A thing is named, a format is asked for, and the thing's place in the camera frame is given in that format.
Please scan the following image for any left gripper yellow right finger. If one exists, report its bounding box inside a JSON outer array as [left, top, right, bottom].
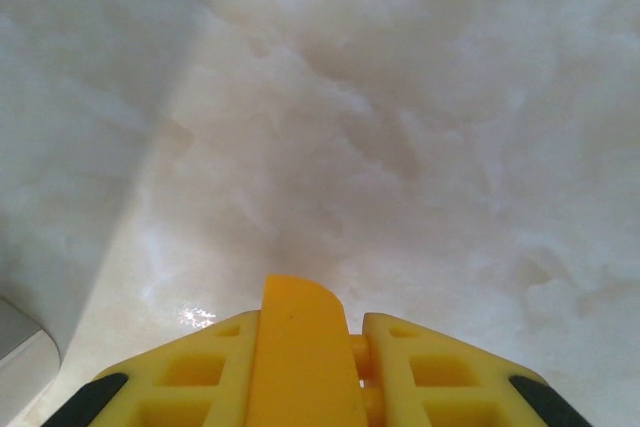
[[362, 313, 599, 427]]

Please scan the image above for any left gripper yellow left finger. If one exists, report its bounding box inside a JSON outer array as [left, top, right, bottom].
[[47, 311, 261, 427]]

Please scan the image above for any yellow lego plate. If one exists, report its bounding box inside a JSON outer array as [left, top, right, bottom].
[[244, 274, 386, 427]]

